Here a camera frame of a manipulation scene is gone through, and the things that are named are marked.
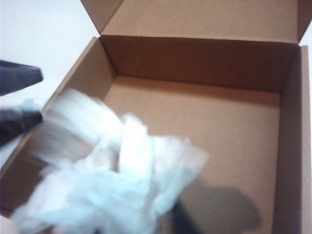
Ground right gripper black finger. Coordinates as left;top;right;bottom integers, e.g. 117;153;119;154
170;200;203;234

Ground brown cardboard box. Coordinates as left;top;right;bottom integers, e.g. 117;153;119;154
0;0;312;234

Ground small white paper ball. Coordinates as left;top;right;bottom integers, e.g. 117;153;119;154
12;87;210;234

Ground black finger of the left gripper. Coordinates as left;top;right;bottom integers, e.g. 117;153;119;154
0;107;44;147
0;59;44;97

